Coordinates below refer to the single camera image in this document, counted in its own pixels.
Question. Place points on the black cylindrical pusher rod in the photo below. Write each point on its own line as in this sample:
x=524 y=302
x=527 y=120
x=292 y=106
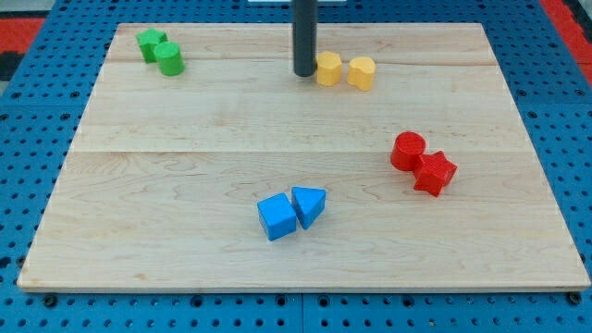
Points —
x=304 y=20

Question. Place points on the yellow heart block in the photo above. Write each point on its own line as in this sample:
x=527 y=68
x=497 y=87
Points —
x=361 y=72

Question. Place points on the yellow hexagon block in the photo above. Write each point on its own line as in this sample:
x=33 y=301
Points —
x=328 y=68

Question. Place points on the green cylinder block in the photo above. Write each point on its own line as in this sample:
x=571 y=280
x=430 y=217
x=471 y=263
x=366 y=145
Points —
x=169 y=59

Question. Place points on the green star block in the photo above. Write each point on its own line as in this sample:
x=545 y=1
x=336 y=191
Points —
x=148 y=40

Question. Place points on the red cylinder block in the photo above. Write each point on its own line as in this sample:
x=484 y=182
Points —
x=407 y=148

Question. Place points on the wooden board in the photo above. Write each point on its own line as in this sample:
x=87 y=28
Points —
x=159 y=190

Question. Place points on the blue triangle block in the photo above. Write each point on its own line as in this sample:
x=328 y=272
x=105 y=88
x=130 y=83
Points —
x=308 y=204

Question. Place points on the blue cube block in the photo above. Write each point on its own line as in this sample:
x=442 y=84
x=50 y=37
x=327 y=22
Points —
x=276 y=216

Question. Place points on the red star block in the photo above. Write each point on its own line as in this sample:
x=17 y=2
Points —
x=433 y=172

